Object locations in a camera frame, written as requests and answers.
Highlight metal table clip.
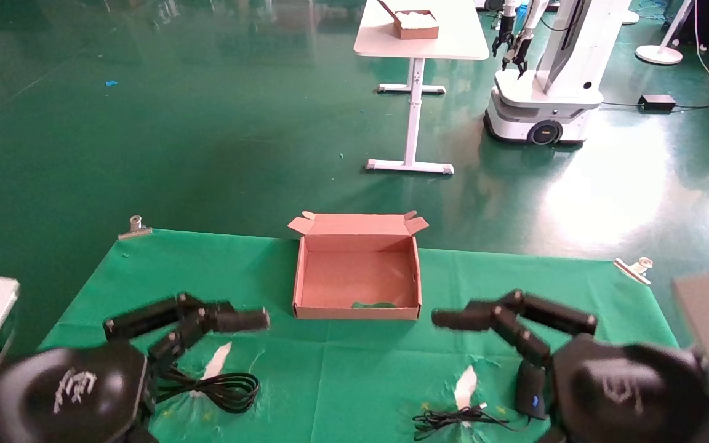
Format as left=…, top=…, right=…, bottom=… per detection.
left=118, top=215, right=153, bottom=241
left=613, top=257, right=654, bottom=286

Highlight white pedestal table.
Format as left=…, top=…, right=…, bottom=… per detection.
left=353, top=0, right=491, bottom=176

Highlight small black background gripper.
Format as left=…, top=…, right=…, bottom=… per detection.
left=493, top=25, right=515, bottom=58
left=502, top=34, right=533, bottom=79

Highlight black power cable with plug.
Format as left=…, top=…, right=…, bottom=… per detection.
left=153, top=367, right=261, bottom=414

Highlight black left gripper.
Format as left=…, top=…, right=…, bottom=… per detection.
left=0, top=293, right=271, bottom=443

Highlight open brown cardboard box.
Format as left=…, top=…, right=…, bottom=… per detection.
left=287, top=210, right=430, bottom=321

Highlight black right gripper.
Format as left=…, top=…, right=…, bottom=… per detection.
left=431, top=289, right=709, bottom=443

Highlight black floor power brick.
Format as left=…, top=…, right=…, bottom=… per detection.
left=639, top=94, right=678, bottom=112

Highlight white items in small box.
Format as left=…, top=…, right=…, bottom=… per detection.
left=396, top=10, right=438, bottom=27

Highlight thin black usb cable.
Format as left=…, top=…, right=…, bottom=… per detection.
left=412, top=402, right=531, bottom=441

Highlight black power adapter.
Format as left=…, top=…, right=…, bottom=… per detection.
left=514, top=362, right=550, bottom=421

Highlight white floor stand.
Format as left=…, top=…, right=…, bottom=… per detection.
left=635, top=0, right=697, bottom=66

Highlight white wheeled background robot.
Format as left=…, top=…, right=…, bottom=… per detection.
left=483, top=0, right=632, bottom=146

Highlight small brown cardboard box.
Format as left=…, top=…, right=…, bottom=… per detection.
left=378, top=0, right=440, bottom=41

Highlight green tablecloth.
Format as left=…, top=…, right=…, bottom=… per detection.
left=38, top=229, right=681, bottom=443

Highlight black floor cable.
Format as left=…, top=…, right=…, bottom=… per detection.
left=601, top=97, right=709, bottom=113

